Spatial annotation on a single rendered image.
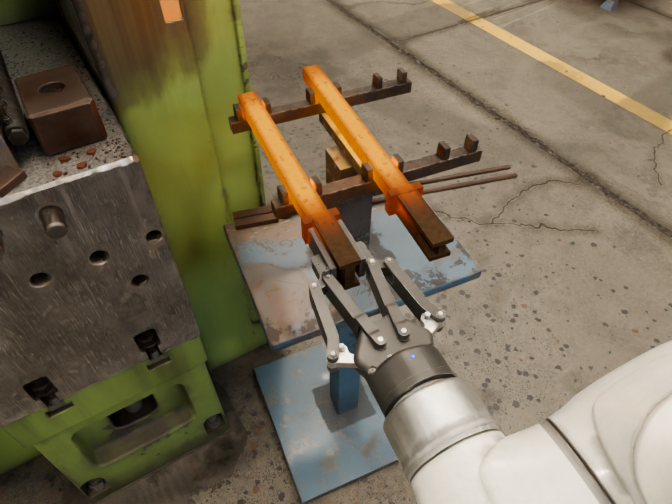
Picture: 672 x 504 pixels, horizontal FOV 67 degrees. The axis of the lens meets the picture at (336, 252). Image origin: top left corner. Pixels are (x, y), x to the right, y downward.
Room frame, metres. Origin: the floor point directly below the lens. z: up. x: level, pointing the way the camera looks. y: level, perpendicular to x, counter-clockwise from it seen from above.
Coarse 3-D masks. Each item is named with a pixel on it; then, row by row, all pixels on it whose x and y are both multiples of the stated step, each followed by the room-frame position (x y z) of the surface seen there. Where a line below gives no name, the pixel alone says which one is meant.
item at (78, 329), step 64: (64, 64) 0.84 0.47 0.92; (64, 192) 0.52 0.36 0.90; (128, 192) 0.56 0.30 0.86; (64, 256) 0.50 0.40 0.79; (128, 256) 0.54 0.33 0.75; (0, 320) 0.44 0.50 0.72; (64, 320) 0.48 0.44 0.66; (128, 320) 0.52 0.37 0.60; (192, 320) 0.57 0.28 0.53; (0, 384) 0.41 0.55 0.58; (64, 384) 0.45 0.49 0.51
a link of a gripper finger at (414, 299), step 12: (384, 264) 0.37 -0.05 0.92; (396, 264) 0.37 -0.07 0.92; (384, 276) 0.37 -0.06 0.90; (396, 276) 0.35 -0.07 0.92; (408, 276) 0.35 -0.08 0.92; (396, 288) 0.35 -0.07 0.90; (408, 288) 0.34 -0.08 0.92; (408, 300) 0.33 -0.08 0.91; (420, 300) 0.32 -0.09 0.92; (420, 312) 0.31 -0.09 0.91; (432, 312) 0.31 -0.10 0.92; (444, 312) 0.31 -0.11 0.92
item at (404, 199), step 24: (312, 72) 0.79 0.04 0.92; (336, 96) 0.72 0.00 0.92; (336, 120) 0.67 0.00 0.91; (360, 120) 0.65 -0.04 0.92; (360, 144) 0.59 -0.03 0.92; (384, 168) 0.54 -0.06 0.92; (384, 192) 0.51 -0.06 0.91; (408, 192) 0.49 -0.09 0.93; (408, 216) 0.47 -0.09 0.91; (432, 216) 0.44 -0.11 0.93; (432, 240) 0.40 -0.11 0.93
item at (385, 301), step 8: (368, 264) 0.37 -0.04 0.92; (376, 264) 0.37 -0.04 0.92; (376, 272) 0.36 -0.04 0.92; (368, 280) 0.37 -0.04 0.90; (376, 280) 0.35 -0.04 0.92; (384, 280) 0.35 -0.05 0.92; (376, 288) 0.34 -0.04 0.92; (384, 288) 0.34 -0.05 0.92; (376, 296) 0.34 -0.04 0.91; (384, 296) 0.33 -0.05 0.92; (392, 296) 0.33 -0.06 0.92; (384, 304) 0.32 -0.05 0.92; (392, 304) 0.31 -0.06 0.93; (384, 312) 0.31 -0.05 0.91; (392, 312) 0.30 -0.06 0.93; (400, 312) 0.30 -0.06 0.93; (392, 320) 0.29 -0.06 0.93; (400, 320) 0.29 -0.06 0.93; (400, 328) 0.28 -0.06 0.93; (408, 328) 0.28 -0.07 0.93; (400, 336) 0.27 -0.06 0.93; (408, 336) 0.28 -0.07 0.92
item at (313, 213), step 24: (240, 96) 0.72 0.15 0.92; (264, 120) 0.65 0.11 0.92; (264, 144) 0.60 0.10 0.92; (288, 168) 0.54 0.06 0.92; (288, 192) 0.51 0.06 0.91; (312, 192) 0.49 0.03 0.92; (312, 216) 0.44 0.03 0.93; (336, 216) 0.44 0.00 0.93; (336, 240) 0.40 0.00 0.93; (336, 264) 0.38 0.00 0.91
